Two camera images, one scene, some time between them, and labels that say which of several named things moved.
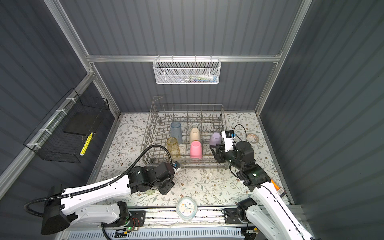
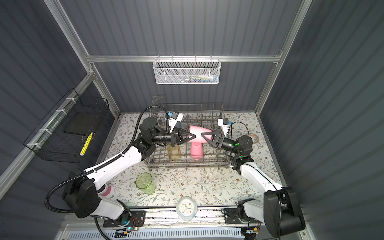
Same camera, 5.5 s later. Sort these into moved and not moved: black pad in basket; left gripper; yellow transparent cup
Moved: left gripper
Not moved: black pad in basket; yellow transparent cup
